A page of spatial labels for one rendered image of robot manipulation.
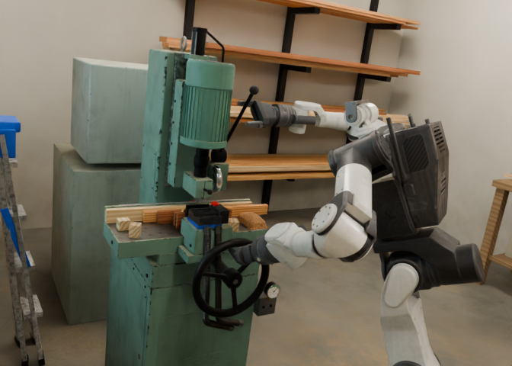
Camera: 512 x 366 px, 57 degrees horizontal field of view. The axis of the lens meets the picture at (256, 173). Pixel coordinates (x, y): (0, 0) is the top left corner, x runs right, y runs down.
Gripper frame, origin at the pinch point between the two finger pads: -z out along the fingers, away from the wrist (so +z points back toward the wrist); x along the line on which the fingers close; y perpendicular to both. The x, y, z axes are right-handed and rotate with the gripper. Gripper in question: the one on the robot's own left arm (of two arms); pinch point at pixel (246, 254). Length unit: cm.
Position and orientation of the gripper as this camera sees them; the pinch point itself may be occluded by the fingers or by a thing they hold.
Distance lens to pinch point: 152.5
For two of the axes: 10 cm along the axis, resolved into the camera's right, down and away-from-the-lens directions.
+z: 4.9, -2.5, -8.4
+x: 8.2, -1.9, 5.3
